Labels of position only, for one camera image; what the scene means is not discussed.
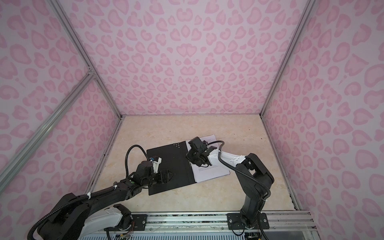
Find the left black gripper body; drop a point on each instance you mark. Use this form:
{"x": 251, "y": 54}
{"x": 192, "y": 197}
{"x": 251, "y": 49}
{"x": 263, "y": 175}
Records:
{"x": 158, "y": 177}

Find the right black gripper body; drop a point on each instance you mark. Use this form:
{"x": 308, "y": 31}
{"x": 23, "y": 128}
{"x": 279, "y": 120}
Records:
{"x": 194, "y": 156}

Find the black file folder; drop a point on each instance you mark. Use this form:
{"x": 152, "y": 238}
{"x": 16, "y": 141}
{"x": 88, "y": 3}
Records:
{"x": 173, "y": 159}

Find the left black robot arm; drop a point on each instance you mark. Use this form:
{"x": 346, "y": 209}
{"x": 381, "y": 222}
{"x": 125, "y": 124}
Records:
{"x": 67, "y": 219}

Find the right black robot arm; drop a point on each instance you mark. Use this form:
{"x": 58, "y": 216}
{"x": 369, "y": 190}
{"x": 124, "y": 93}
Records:
{"x": 254, "y": 177}

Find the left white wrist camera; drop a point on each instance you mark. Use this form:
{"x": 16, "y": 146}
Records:
{"x": 156, "y": 161}

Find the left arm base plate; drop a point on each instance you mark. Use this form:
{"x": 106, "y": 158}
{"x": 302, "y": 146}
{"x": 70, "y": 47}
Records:
{"x": 138, "y": 222}

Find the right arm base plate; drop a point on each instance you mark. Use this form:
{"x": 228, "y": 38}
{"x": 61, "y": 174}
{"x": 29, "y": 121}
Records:
{"x": 238, "y": 222}

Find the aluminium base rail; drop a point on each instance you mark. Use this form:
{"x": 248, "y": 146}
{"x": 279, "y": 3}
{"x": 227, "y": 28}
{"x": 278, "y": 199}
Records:
{"x": 284, "y": 225}

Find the diagonal aluminium frame bar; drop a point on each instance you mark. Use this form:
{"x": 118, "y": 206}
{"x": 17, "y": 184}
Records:
{"x": 18, "y": 161}

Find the right corner aluminium post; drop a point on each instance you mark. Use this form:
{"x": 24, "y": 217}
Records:
{"x": 296, "y": 36}

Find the corner aluminium post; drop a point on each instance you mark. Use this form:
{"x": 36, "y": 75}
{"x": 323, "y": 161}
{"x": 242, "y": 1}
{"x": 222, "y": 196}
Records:
{"x": 79, "y": 46}
{"x": 296, "y": 36}

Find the left corner aluminium post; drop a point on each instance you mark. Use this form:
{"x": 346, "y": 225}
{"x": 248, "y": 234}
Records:
{"x": 79, "y": 46}

